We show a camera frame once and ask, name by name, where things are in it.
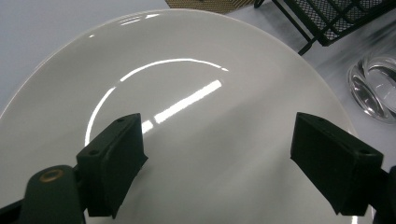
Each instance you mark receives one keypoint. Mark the stack of white plates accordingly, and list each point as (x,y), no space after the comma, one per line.
(218,109)

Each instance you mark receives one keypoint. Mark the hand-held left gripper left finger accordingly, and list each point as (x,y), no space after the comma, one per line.
(109,165)

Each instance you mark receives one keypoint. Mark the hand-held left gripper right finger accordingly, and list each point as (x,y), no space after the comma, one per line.
(336,161)

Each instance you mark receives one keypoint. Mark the clear drinking glass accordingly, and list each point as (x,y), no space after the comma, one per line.
(370,93)

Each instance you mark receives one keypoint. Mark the brown woven placemat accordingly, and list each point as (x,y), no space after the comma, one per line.
(211,4)

